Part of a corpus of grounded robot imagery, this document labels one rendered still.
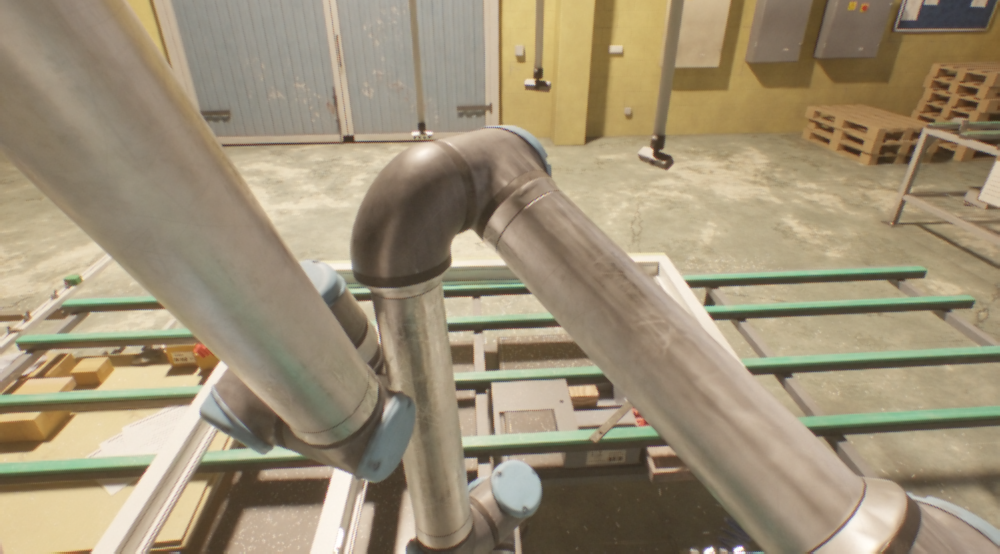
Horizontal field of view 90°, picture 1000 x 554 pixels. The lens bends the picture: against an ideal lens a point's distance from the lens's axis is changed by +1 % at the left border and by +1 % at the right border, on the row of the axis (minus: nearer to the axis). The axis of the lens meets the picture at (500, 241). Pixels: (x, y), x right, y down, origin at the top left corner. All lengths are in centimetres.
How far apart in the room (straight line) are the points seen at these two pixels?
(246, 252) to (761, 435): 44
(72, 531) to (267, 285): 154
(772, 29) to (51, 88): 760
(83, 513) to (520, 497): 130
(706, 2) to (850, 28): 197
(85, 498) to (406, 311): 146
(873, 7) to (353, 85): 664
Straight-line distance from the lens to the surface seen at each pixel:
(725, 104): 787
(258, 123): 748
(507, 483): 92
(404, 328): 60
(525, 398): 149
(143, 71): 30
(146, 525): 142
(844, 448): 166
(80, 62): 29
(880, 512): 56
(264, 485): 178
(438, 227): 55
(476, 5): 679
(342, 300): 66
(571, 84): 667
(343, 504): 122
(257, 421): 62
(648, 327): 53
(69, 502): 195
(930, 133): 536
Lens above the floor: 189
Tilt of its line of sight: 27 degrees down
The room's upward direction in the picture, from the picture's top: straight up
